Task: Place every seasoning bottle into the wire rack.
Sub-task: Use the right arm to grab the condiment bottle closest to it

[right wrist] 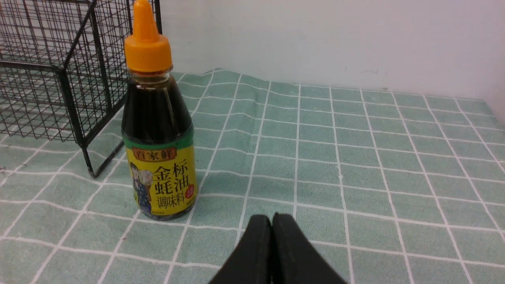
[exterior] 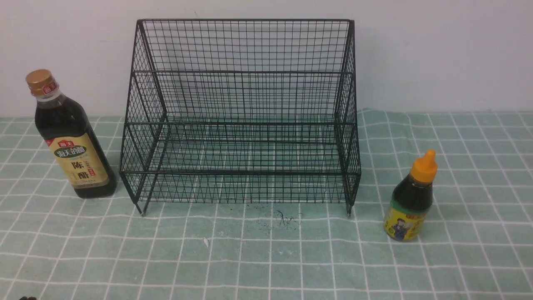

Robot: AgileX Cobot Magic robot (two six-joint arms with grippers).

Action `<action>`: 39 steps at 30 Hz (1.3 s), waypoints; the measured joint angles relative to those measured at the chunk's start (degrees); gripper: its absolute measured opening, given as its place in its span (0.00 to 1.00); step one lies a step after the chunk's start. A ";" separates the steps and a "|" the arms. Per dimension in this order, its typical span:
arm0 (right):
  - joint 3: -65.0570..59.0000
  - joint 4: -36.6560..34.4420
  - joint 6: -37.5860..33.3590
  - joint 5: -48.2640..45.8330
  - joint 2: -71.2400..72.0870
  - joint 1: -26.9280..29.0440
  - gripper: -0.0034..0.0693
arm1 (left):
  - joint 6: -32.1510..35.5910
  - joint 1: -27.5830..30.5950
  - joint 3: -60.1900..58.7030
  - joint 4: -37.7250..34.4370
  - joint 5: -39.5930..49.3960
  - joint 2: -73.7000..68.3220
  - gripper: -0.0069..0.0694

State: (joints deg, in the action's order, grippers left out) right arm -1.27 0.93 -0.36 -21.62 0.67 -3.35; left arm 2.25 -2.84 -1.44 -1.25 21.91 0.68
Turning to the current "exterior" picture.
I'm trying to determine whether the small orange-capped sauce bottle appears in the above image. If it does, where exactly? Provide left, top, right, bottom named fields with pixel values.
left=383, top=150, right=438, bottom=241

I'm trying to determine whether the large dark vinegar bottle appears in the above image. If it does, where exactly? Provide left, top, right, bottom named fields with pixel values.
left=25, top=69, right=117, bottom=199

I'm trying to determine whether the green checked tablecloth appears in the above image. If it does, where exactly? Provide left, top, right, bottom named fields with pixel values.
left=1, top=110, right=532, bottom=300

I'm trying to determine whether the black wire mesh shelf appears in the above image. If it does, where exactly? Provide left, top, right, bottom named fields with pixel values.
left=119, top=18, right=361, bottom=216

